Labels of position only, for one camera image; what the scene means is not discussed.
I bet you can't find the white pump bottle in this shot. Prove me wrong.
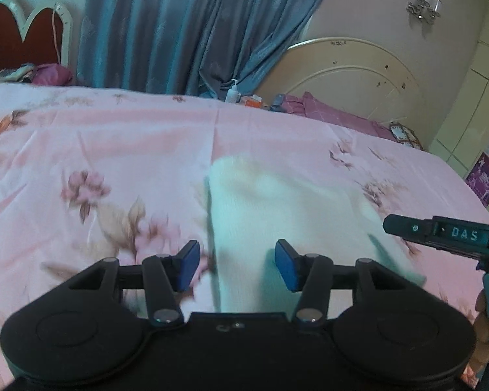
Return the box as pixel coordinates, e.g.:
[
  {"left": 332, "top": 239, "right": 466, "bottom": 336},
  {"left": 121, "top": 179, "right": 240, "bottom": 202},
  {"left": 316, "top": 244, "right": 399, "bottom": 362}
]
[{"left": 225, "top": 78, "right": 241, "bottom": 104}]

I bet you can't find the white knitted sweater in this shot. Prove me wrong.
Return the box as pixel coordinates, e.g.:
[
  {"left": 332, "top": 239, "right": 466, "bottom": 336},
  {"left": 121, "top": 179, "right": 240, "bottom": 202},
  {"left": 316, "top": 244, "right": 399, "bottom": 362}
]
[{"left": 204, "top": 155, "right": 427, "bottom": 315}]

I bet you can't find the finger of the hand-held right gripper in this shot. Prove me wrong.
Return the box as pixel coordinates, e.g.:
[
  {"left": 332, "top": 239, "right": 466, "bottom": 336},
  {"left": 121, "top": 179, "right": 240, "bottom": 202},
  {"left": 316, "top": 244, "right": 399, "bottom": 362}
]
[{"left": 382, "top": 214, "right": 435, "bottom": 249}]

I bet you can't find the purple wall poster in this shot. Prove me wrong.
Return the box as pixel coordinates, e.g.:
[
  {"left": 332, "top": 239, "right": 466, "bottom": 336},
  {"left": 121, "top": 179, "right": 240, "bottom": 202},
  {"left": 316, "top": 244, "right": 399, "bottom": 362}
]
[{"left": 465, "top": 112, "right": 489, "bottom": 207}]

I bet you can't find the magenta blanket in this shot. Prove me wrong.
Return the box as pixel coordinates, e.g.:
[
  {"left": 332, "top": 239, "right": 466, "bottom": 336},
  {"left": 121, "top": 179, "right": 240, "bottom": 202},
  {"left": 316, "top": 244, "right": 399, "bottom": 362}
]
[{"left": 283, "top": 92, "right": 398, "bottom": 141}]

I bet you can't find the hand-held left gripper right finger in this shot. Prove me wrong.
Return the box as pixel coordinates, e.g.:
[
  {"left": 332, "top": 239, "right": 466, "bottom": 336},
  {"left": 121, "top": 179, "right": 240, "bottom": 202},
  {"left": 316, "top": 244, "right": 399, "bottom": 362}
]
[{"left": 274, "top": 239, "right": 411, "bottom": 329}]

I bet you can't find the person's right hand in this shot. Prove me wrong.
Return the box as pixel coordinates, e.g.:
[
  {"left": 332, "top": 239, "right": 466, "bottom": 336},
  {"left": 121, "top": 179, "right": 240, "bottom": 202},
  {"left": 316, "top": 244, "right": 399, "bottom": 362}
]
[{"left": 471, "top": 288, "right": 489, "bottom": 376}]

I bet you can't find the cream round headboard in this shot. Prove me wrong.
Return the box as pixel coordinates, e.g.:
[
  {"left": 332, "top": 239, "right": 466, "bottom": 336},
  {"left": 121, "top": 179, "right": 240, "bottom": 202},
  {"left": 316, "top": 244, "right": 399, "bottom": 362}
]
[{"left": 255, "top": 37, "right": 427, "bottom": 148}]

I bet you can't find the blue curtain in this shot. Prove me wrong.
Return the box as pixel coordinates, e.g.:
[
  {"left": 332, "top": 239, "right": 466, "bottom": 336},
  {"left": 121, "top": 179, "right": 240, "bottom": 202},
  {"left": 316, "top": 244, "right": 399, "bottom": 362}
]
[{"left": 77, "top": 0, "right": 344, "bottom": 101}]

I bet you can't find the white cable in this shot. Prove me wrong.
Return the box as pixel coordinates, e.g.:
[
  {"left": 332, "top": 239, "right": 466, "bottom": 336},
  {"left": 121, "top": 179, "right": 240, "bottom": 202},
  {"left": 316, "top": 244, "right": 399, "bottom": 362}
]
[{"left": 51, "top": 3, "right": 65, "bottom": 65}]

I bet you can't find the small printed box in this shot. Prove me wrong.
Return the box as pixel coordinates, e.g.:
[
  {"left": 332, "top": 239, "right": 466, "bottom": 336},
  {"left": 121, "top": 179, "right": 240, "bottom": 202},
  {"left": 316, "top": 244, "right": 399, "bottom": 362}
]
[{"left": 389, "top": 122, "right": 423, "bottom": 151}]

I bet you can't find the red headboard with white frame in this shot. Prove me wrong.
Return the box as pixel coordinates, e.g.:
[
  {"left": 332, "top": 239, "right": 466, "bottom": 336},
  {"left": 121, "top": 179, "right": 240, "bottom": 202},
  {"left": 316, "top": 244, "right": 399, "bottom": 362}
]
[{"left": 0, "top": 0, "right": 73, "bottom": 72}]

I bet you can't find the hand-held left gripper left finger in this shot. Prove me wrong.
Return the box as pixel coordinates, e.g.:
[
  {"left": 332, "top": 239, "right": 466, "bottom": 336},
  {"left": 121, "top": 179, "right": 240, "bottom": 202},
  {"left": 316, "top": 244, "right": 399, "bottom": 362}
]
[{"left": 67, "top": 239, "right": 201, "bottom": 327}]

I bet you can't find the glass wall lamp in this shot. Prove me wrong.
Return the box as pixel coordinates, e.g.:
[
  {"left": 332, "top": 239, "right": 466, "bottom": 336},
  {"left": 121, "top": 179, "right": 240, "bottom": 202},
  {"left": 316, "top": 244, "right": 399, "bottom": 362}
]
[{"left": 407, "top": 0, "right": 443, "bottom": 23}]

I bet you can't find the magenta pillow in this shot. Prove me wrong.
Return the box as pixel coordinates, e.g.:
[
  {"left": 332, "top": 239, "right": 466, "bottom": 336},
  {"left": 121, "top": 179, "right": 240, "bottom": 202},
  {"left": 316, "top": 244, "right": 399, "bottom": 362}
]
[{"left": 32, "top": 64, "right": 73, "bottom": 86}]

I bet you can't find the pink floral bedsheet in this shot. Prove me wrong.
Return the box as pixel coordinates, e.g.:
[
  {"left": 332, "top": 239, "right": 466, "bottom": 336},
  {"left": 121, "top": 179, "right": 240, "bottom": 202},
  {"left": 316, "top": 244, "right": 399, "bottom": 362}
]
[{"left": 0, "top": 82, "right": 489, "bottom": 391}]

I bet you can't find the patterned cloth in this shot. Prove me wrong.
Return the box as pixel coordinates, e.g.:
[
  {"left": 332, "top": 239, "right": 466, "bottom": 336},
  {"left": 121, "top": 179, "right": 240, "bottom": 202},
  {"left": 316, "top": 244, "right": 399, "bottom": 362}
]
[{"left": 0, "top": 63, "right": 36, "bottom": 82}]

